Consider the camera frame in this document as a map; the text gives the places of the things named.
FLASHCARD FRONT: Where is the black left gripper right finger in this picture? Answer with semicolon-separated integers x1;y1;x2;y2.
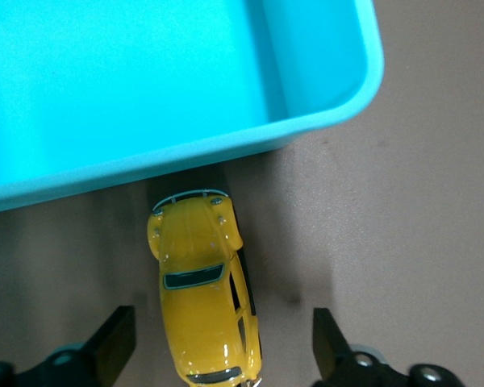
311;307;467;387

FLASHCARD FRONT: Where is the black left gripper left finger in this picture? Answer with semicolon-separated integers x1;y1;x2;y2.
0;305;137;387

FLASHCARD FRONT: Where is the yellow beetle toy car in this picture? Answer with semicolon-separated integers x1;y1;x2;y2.
146;188;265;387

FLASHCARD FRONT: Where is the turquoise plastic bin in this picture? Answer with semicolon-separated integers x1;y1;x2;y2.
0;0;386;216

